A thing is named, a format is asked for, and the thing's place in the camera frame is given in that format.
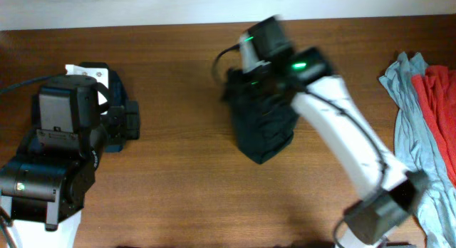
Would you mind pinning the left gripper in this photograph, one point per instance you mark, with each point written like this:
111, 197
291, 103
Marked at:
127, 119

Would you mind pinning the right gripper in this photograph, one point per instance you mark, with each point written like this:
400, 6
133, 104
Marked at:
243, 91

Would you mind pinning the dark green t-shirt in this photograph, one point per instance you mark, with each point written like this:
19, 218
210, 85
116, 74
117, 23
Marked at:
262, 128

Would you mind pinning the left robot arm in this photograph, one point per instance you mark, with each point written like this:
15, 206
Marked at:
76, 120

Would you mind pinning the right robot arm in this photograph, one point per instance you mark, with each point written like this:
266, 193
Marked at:
275, 86

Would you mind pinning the folded navy blue garment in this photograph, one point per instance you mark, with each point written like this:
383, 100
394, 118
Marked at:
117, 97

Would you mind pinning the light blue-grey garment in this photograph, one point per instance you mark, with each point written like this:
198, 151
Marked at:
415, 145

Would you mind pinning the red garment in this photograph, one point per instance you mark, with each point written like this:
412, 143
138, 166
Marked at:
436, 97

